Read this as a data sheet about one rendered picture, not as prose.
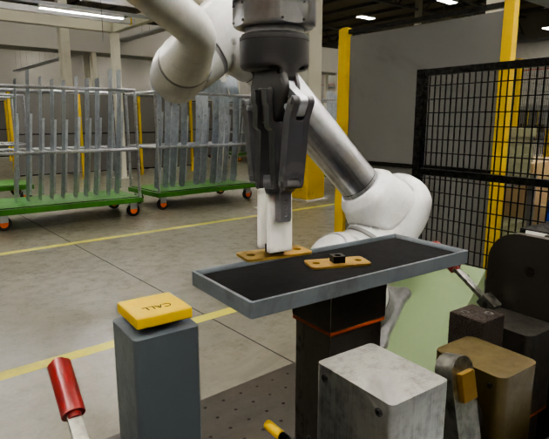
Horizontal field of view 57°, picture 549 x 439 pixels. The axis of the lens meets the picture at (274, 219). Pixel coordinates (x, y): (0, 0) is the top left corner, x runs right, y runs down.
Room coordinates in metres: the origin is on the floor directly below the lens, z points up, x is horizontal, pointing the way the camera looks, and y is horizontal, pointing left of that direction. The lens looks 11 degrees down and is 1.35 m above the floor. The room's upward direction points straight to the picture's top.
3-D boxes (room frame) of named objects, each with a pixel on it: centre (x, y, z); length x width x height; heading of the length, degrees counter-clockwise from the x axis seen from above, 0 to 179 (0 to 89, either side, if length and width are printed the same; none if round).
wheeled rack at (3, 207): (6.95, 2.93, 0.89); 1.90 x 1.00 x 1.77; 127
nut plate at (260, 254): (0.57, 0.00, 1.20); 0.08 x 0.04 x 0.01; 117
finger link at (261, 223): (0.58, 0.01, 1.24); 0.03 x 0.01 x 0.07; 117
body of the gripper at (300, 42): (0.57, 0.00, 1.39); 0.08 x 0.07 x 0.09; 27
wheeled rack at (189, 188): (8.51, 1.36, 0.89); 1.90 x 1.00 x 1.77; 132
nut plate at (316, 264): (0.65, -0.08, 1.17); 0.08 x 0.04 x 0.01; 105
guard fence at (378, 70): (3.37, -0.90, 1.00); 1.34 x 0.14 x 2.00; 40
